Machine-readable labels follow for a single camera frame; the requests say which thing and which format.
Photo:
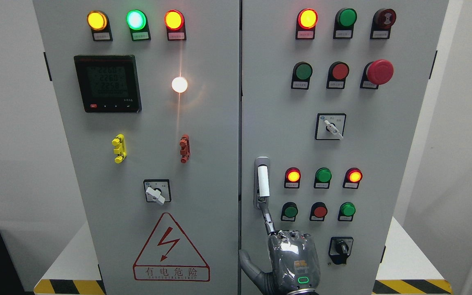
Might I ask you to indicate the silver door handle lever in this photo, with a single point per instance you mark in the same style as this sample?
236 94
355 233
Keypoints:
261 189

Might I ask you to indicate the grey left cabinet door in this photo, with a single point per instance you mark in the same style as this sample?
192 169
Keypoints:
205 188

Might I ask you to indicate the grey cabinet door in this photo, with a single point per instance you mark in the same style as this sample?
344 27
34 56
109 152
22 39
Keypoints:
332 91
205 188

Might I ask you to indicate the grey right cabinet door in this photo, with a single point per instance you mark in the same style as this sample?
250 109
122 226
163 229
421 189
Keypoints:
332 91

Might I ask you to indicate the red terminal connector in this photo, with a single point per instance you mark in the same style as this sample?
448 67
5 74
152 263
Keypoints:
185 148

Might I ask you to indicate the red lit lamp middle left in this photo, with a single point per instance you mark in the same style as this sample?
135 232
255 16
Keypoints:
292 178

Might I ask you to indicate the red lit lamp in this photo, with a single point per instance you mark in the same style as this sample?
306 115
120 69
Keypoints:
292 178
306 24
352 178

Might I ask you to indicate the green push button lower left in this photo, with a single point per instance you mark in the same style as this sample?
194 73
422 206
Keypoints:
289 212

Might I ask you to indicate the green push button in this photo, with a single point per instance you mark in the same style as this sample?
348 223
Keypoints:
346 212
289 212
301 75

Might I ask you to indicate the white lit indicator lamp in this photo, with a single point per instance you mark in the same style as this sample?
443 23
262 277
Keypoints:
179 84

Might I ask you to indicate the green lamp middle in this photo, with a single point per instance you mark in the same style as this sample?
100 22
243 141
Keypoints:
322 178

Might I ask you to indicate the green push button upper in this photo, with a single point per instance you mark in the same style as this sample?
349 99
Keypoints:
301 75

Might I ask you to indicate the red push button lower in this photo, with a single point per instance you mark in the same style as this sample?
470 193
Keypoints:
318 212

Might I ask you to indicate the red push button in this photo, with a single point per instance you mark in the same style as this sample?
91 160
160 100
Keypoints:
337 74
318 212

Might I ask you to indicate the yellow terminal connector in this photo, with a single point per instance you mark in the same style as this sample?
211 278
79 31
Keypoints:
119 148

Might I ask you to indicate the red lit lamp middle right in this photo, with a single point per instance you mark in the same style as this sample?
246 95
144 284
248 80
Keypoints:
352 178

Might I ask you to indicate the red electric hazard sticker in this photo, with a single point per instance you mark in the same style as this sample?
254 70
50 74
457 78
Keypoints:
170 255

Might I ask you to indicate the red push button upper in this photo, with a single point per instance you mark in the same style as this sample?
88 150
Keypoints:
337 74

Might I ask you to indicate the green push button lower right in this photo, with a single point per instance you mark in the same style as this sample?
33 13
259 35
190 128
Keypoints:
346 212

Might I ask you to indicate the red ringed yellow lamp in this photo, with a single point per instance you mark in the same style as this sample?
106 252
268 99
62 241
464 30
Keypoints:
175 25

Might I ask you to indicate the black digital power meter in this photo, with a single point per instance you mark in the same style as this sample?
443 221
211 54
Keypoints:
108 83

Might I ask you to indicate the red lit lamp top right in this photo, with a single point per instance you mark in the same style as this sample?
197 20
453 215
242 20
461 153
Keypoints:
306 24

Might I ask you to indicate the green lit indicator lamp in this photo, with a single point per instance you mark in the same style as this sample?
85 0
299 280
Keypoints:
138 25

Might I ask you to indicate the red emergency stop button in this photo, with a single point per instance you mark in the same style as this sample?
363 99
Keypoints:
376 73

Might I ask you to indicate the green lamp top right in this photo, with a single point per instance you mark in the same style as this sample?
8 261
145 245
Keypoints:
344 23

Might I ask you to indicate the yellow indicator lamp top left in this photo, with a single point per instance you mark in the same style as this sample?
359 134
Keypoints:
100 26

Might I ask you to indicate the dark red buzzer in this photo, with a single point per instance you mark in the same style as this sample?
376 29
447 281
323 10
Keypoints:
382 22

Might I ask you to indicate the white platform with hazard stripes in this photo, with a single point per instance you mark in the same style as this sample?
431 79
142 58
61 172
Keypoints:
404 269

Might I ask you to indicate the left white rotary switch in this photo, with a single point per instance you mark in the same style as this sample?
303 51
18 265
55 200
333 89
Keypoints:
157 191

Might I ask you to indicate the upper right rotary switch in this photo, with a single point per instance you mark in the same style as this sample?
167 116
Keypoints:
329 126

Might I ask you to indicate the black knob selector switch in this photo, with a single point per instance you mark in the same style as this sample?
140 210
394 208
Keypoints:
340 248

